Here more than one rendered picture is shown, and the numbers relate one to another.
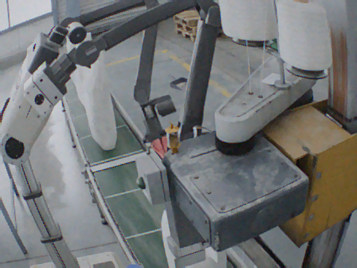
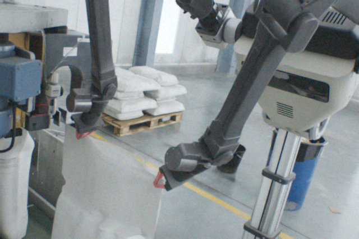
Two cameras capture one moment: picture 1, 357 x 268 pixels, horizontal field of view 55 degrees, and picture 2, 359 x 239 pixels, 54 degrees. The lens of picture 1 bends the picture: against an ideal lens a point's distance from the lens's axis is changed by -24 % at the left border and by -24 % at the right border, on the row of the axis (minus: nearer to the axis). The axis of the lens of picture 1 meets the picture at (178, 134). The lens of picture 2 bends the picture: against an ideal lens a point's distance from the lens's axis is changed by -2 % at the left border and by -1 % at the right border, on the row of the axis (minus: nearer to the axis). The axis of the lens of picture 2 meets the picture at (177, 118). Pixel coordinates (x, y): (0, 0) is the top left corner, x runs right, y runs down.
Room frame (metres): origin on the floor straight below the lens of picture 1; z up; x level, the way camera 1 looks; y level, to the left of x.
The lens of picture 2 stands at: (2.11, -0.45, 1.49)
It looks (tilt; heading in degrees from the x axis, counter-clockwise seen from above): 17 degrees down; 144
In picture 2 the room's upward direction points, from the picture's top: 10 degrees clockwise
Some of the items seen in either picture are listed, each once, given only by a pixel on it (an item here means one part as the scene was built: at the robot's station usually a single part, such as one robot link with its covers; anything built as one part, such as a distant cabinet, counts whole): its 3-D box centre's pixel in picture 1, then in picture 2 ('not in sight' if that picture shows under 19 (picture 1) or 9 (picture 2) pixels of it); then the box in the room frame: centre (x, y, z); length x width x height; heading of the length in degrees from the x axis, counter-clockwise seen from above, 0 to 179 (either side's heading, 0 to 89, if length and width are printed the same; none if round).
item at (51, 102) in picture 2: not in sight; (51, 105); (0.95, -0.14, 1.11); 0.03 x 0.03 x 0.06
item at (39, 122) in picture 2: not in sight; (35, 120); (0.90, -0.18, 1.04); 0.08 x 0.06 x 0.05; 109
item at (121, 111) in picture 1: (89, 107); not in sight; (3.45, 0.76, 0.35); 2.26 x 0.48 x 0.14; 19
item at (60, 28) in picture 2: (235, 139); (54, 27); (0.82, -0.12, 1.35); 0.09 x 0.09 x 0.03
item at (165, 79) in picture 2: not in sight; (152, 75); (-2.01, 1.95, 0.56); 0.67 x 0.43 x 0.15; 19
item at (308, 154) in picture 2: not in sight; (289, 167); (0.33, 2.13, 0.32); 0.51 x 0.48 x 0.65; 109
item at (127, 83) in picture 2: not in sight; (132, 82); (-1.58, 1.45, 0.56); 0.66 x 0.42 x 0.15; 109
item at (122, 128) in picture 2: not in sight; (130, 113); (-1.88, 1.65, 0.07); 1.20 x 0.82 x 0.14; 111
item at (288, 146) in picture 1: (278, 164); (18, 52); (0.83, -0.23, 1.26); 0.22 x 0.05 x 0.16; 19
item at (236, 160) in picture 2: not in sight; (229, 157); (-0.32, 2.01, 0.13); 0.30 x 0.30 x 0.26
